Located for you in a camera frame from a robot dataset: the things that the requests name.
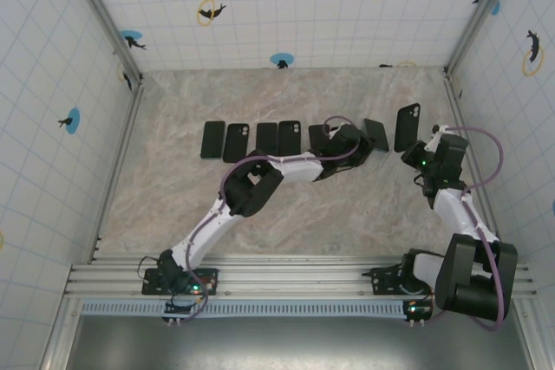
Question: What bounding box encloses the aluminium extrusion mounting beam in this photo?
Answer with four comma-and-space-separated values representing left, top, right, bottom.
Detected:
64, 256, 537, 302

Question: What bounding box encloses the grey metal panel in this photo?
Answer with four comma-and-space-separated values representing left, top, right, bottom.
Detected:
64, 315, 534, 370

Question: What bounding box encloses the aluminium table side rail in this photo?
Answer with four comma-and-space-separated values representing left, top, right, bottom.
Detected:
444, 68, 511, 263
86, 79, 147, 265

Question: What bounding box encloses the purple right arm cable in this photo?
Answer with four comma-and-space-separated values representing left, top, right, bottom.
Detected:
407, 126, 507, 332

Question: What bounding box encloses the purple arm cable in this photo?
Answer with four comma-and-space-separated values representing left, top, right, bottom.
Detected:
407, 126, 507, 332
184, 114, 363, 324

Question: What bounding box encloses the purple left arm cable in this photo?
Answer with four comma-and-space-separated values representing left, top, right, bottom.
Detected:
184, 114, 363, 324

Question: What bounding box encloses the aluminium corner post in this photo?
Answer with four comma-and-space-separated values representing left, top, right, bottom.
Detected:
60, 0, 145, 88
444, 0, 521, 75

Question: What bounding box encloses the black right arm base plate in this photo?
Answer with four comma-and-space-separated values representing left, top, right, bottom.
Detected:
362, 266, 440, 296

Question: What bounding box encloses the white slotted cable duct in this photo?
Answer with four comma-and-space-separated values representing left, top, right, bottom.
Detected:
80, 300, 411, 318

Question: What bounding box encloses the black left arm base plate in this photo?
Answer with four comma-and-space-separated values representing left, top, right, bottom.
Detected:
141, 266, 220, 297

